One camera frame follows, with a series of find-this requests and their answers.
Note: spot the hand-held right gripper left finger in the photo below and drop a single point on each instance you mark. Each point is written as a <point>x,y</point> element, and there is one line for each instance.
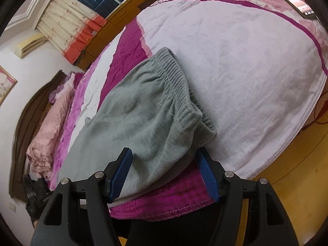
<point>120,176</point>

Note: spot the wide floral curtain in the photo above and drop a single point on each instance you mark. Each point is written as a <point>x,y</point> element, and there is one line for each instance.
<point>66,25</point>

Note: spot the striped pink bedspread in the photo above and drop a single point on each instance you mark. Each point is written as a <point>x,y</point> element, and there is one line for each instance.
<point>243,82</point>

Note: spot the framed wall picture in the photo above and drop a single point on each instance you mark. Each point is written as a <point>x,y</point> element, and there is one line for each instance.
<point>5,84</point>

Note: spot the pink frilled pillow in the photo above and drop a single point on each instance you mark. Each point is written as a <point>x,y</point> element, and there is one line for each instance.
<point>48,133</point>

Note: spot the wall air conditioner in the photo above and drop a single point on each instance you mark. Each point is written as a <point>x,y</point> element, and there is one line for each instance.
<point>29,44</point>

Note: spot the white wall socket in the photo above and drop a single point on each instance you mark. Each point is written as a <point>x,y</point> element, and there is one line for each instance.
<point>12,207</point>

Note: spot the grey pants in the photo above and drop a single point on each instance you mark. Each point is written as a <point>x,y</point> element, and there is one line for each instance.
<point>133,123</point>

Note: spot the wooden cabinet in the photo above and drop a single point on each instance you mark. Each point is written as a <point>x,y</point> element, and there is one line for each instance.
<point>120,23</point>

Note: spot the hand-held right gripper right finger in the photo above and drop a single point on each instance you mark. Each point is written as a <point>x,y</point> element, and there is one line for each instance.
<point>207,174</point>

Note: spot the dark wooden headboard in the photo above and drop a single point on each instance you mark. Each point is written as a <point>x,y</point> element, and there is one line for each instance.
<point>23,133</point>

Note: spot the purple frilled pillow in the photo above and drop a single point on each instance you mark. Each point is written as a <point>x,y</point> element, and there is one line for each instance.
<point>64,87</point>

